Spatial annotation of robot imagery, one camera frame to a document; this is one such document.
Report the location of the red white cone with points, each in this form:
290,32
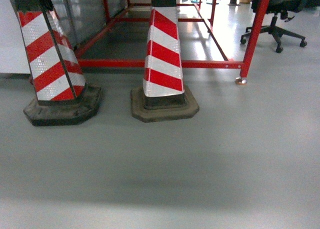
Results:
62,95
163,95

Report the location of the right red white cone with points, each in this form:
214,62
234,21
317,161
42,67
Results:
163,95

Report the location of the left red white cone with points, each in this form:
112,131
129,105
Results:
62,95

